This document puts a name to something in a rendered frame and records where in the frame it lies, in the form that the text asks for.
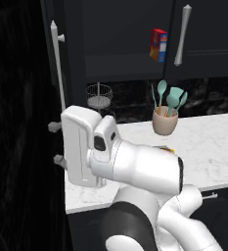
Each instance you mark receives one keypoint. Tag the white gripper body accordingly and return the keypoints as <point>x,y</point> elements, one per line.
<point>75,147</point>

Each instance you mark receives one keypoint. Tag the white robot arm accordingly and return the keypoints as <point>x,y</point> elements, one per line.
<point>145,166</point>

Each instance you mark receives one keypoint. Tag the black lower cabinet front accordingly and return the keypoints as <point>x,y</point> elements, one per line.
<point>86,228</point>

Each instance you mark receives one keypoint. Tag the black open cabinet door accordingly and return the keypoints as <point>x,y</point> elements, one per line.
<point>73,52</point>

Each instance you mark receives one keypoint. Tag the black closed cabinet door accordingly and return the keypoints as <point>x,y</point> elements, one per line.
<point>210,36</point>

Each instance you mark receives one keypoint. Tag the tall black fridge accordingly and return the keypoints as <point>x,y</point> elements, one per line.
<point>17,130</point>

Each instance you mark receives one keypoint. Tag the beige utensil pot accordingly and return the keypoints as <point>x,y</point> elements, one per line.
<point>165,123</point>

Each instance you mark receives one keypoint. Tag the thin teal utensil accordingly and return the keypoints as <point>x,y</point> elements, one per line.
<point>154,96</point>

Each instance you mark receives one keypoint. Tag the teal spoon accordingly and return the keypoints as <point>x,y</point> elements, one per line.
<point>161,88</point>

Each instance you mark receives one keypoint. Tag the teal spatula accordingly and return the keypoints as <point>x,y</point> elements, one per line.
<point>174,98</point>

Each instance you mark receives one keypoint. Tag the red blue yellow box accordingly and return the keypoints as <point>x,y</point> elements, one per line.
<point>158,45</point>

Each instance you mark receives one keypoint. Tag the black drawer front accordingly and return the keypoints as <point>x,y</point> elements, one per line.
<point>221,209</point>

